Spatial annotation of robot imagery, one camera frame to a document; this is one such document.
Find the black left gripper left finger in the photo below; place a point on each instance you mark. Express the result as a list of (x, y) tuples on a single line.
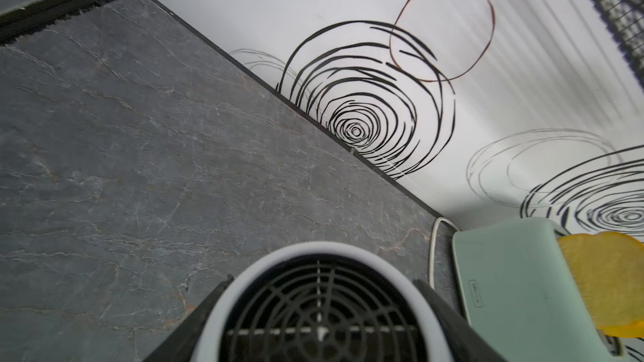
[(180, 344)]

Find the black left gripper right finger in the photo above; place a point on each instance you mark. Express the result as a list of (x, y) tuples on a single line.
[(465, 344)]

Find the white hair dryer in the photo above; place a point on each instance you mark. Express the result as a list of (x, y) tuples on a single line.
[(322, 301)]

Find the mint green toaster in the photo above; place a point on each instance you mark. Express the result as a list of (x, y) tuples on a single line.
[(518, 294)]

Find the front yellow toast slice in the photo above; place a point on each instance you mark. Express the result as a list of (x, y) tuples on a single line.
[(608, 271)]

